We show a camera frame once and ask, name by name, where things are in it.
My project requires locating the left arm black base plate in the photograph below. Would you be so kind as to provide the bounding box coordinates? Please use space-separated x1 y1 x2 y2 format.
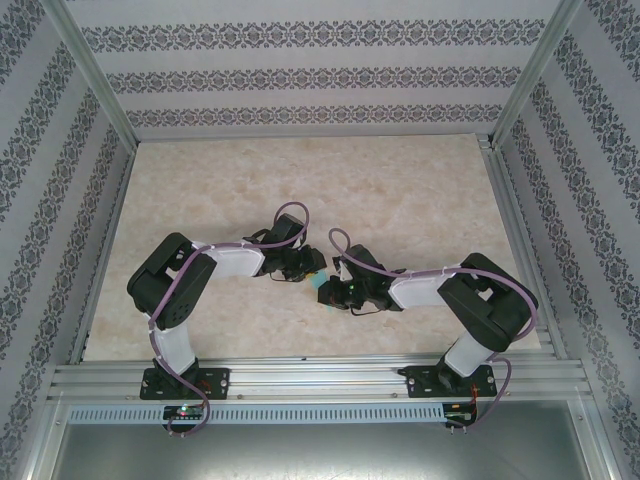
139 368 232 400

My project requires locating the wide aluminium mounting rail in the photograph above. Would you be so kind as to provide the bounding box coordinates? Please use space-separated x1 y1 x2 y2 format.
47 352 595 402

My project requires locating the grey sheet metal tray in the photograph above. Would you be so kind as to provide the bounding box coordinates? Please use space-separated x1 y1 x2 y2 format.
22 398 619 480

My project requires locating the aluminium frame post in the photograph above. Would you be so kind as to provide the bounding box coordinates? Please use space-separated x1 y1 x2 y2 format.
490 0 585 147
42 0 140 146

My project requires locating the teal square paper sheet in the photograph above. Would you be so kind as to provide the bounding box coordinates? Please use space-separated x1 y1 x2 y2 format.
308 272 335 317

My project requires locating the broad aluminium side rail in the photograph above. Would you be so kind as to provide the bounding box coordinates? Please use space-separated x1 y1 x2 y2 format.
477 133 570 361

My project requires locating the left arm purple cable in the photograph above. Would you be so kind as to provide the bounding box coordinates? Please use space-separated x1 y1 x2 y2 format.
147 200 311 439

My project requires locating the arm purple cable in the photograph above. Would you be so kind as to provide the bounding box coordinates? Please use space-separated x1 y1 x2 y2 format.
327 228 540 436
147 200 311 439

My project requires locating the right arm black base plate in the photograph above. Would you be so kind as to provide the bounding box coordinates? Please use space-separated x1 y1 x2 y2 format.
405 364 499 399

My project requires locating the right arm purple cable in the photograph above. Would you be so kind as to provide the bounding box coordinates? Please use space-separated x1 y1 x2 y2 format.
327 228 540 436

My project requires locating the slotted grey cable duct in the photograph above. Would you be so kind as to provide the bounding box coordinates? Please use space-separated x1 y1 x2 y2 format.
67 403 447 426

